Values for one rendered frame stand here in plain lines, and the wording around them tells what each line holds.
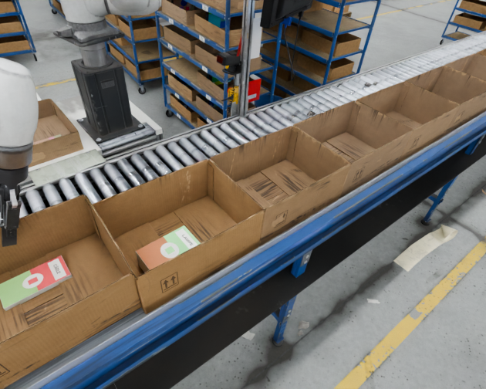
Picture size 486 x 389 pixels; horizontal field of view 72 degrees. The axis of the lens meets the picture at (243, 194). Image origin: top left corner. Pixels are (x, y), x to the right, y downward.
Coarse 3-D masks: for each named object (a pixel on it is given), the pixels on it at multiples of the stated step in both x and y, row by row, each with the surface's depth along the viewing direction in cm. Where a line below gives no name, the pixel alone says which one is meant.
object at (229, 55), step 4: (224, 52) 170; (228, 52) 170; (232, 52) 171; (236, 52) 172; (220, 56) 168; (224, 56) 166; (228, 56) 167; (232, 56) 169; (236, 56) 170; (240, 56) 172; (220, 60) 168; (224, 60) 167; (228, 60) 168; (232, 60) 170; (236, 60) 171; (224, 64) 168; (228, 64) 170; (232, 64) 171; (236, 64) 173; (228, 68) 174; (232, 68) 174; (228, 72) 175; (232, 72) 175
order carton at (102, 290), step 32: (32, 224) 85; (64, 224) 91; (96, 224) 94; (0, 256) 85; (32, 256) 92; (64, 256) 94; (96, 256) 95; (64, 288) 88; (96, 288) 89; (128, 288) 78; (0, 320) 81; (32, 320) 82; (64, 320) 70; (96, 320) 78; (0, 352) 64; (32, 352) 70; (64, 352) 78; (0, 384) 70
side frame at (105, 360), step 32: (480, 128) 172; (416, 160) 142; (384, 192) 143; (320, 224) 112; (256, 256) 101; (288, 256) 116; (224, 288) 93; (160, 320) 84; (192, 320) 97; (128, 352) 80; (64, 384) 73; (96, 384) 83
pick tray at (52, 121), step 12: (48, 108) 175; (48, 120) 174; (60, 120) 175; (36, 132) 166; (48, 132) 167; (60, 132) 167; (72, 132) 164; (36, 144) 144; (48, 144) 147; (60, 144) 151; (72, 144) 155; (36, 156) 147; (48, 156) 150; (60, 156) 154
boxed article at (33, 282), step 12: (48, 264) 91; (60, 264) 91; (24, 276) 87; (36, 276) 88; (48, 276) 88; (60, 276) 88; (72, 276) 90; (0, 288) 85; (12, 288) 85; (24, 288) 85; (36, 288) 86; (48, 288) 87; (12, 300) 83; (24, 300) 84
